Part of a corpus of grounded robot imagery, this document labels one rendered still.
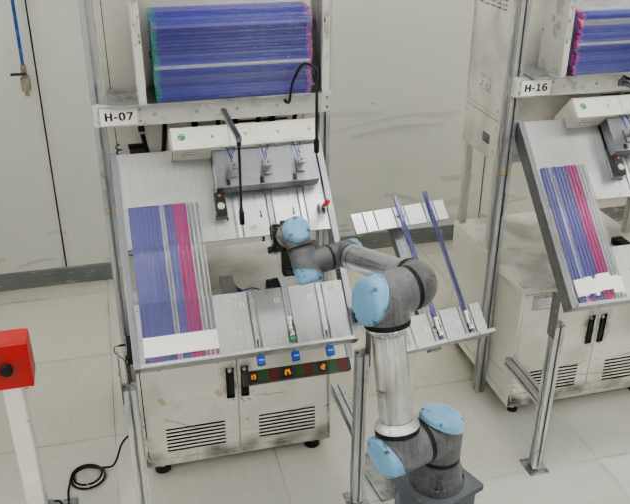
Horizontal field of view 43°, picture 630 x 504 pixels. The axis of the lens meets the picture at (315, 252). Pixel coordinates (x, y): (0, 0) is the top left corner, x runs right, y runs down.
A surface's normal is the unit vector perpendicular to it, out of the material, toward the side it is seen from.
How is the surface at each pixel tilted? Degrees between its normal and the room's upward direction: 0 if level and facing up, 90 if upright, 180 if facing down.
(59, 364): 0
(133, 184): 44
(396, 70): 90
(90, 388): 0
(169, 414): 90
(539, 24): 90
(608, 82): 90
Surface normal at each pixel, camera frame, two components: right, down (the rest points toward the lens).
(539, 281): 0.00, -0.89
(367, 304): -0.86, 0.11
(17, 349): 0.25, 0.43
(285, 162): 0.18, -0.33
